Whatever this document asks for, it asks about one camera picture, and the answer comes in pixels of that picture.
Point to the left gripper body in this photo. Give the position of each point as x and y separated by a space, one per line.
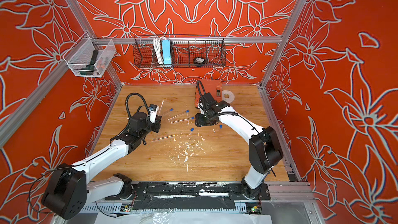
155 127

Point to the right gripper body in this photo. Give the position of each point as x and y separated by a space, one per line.
204 120

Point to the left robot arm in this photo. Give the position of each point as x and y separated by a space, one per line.
71 187

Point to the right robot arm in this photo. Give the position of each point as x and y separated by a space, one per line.
264 148

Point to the white tape roll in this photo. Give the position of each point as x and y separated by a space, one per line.
228 96

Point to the orange tool case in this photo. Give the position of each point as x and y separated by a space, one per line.
210 89

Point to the small black device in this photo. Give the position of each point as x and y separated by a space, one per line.
198 61

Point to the light blue box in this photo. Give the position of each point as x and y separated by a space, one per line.
166 48

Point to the dark green tool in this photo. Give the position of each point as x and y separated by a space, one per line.
89 69

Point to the clear acrylic box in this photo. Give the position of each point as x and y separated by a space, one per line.
79 55

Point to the black wire basket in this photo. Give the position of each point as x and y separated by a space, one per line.
147 50

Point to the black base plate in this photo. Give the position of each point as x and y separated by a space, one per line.
190 196

